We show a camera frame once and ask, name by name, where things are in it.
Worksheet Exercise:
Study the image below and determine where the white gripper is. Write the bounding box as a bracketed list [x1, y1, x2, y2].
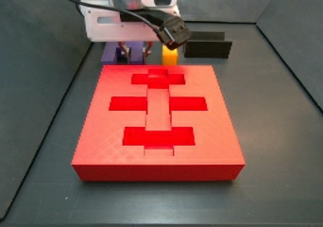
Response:
[80, 0, 183, 61]

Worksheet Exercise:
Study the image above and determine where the purple U-shaped block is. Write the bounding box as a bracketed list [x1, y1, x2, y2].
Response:
[102, 42, 144, 65]

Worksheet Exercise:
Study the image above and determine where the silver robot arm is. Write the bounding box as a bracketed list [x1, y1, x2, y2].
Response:
[80, 0, 179, 64]

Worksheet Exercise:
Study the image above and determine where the black angled fixture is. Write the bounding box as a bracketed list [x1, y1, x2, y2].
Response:
[184, 31, 232, 59]

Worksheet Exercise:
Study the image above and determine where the red board with slots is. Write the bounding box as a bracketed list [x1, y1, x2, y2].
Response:
[72, 65, 244, 182]

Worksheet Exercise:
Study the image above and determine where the yellow long block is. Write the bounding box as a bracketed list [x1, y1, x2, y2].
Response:
[162, 46, 178, 66]

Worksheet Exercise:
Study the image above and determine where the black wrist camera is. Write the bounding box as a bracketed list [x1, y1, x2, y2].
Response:
[138, 9, 194, 51]

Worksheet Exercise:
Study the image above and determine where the black camera cable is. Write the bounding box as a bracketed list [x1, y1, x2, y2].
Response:
[46, 0, 170, 40]

